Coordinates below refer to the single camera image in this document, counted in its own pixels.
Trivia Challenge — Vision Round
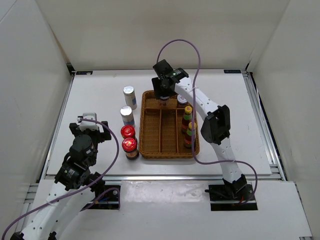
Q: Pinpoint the yellow-cap sauce bottle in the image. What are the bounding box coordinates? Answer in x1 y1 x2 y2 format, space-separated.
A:
181 105 193 133
184 122 197 149

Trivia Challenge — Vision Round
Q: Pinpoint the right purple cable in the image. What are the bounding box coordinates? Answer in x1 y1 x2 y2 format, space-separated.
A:
156 39 258 206

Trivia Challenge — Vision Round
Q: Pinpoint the brown wicker divided basket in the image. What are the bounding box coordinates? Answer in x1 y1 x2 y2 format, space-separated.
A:
138 90 193 160

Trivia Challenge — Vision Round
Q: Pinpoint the left dark table label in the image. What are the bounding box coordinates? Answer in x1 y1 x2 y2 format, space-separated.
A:
75 71 93 76

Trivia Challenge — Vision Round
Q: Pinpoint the red-lid sauce jar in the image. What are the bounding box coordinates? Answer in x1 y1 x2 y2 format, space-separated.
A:
121 137 139 160
120 125 136 139

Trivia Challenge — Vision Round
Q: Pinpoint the white-lid paste jar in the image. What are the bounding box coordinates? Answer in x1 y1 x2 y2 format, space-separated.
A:
159 96 170 108
176 94 189 108

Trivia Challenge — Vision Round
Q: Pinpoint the near silver-lid spice jar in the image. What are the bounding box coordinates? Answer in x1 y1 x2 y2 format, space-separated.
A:
120 105 135 127

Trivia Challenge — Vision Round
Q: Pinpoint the far silver-lid spice jar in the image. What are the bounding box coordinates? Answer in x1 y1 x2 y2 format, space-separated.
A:
123 85 137 110

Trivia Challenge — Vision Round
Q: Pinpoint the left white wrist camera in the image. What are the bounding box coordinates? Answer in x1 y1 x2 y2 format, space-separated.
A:
77 112 99 132

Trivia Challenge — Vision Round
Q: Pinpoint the silver-lid spice jar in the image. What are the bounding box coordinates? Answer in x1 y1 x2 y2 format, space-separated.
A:
120 105 135 127
123 85 137 110

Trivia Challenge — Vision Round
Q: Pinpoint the right dark table label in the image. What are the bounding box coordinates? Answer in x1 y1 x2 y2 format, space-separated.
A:
223 69 242 74

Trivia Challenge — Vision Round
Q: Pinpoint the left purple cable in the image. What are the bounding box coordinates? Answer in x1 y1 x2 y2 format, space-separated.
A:
0 119 121 240

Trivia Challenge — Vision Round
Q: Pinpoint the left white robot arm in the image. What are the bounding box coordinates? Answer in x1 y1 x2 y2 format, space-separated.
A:
11 116 115 240

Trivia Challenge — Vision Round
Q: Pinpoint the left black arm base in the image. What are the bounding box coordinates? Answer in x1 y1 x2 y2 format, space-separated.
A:
82 181 121 211

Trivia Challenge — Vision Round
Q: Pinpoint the purple cable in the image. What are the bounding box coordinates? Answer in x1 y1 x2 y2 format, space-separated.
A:
0 119 121 240
156 39 258 206

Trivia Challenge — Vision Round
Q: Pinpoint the dark table label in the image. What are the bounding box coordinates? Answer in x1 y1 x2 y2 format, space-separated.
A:
223 69 242 74
75 71 93 76

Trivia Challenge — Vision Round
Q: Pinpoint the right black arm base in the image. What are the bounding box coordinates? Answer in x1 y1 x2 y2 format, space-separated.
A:
204 184 258 212

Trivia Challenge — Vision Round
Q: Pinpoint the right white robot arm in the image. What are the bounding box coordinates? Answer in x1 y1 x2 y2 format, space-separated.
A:
151 59 247 200

